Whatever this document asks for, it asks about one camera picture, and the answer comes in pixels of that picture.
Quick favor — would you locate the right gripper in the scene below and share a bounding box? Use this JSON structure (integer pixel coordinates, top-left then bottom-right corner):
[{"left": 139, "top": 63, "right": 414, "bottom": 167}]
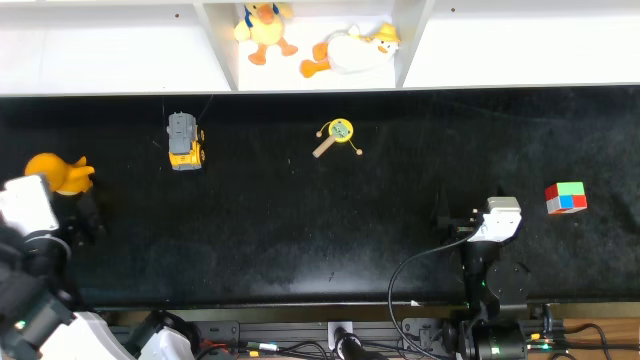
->
[{"left": 434, "top": 182, "right": 507, "bottom": 236}]

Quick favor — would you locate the black cable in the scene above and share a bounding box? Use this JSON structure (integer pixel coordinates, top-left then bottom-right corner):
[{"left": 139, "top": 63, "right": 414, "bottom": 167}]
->
[{"left": 387, "top": 230, "right": 481, "bottom": 359}]

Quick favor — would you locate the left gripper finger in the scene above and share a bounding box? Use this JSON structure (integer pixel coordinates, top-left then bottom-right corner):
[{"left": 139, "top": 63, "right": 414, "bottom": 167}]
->
[{"left": 74, "top": 189, "right": 107, "bottom": 239}]

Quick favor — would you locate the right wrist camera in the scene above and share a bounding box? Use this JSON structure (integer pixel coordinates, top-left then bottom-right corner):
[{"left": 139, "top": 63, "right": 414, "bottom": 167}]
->
[{"left": 467, "top": 196, "right": 524, "bottom": 244}]

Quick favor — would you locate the white plush duck yellow hat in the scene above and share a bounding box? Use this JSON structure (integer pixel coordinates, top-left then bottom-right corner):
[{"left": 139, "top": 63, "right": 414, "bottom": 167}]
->
[{"left": 299, "top": 22, "right": 402, "bottom": 79}]

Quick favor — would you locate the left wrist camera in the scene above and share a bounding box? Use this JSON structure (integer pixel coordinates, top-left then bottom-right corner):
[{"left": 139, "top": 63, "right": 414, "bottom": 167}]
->
[{"left": 0, "top": 174, "right": 60, "bottom": 237}]

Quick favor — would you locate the grey and yellow toy truck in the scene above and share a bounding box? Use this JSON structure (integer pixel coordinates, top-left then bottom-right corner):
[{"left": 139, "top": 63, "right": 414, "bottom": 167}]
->
[{"left": 166, "top": 111, "right": 207, "bottom": 173}]

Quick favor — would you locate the yellow rattle drum wooden handle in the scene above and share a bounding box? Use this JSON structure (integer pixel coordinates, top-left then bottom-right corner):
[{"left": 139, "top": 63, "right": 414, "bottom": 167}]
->
[{"left": 311, "top": 117, "right": 364, "bottom": 160}]

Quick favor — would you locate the many-coloured puzzle cube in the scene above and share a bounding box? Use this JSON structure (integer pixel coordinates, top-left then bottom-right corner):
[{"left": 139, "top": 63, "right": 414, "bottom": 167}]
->
[{"left": 544, "top": 181, "right": 589, "bottom": 216}]

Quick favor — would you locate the white shelf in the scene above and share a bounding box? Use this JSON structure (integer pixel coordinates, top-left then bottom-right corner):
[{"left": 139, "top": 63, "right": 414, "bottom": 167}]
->
[{"left": 0, "top": 0, "right": 640, "bottom": 97}]

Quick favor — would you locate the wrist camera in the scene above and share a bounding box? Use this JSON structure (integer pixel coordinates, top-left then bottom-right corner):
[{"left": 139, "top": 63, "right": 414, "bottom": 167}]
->
[
  {"left": 0, "top": 174, "right": 60, "bottom": 237},
  {"left": 467, "top": 196, "right": 524, "bottom": 244}
]

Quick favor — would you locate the mounting rail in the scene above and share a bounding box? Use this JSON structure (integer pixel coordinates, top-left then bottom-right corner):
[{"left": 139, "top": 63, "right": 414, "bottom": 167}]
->
[{"left": 99, "top": 309, "right": 640, "bottom": 360}]

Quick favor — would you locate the orange rubber dinosaur toy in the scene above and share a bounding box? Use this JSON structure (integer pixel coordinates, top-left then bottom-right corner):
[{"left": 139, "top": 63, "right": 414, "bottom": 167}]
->
[{"left": 24, "top": 152, "right": 97, "bottom": 197}]

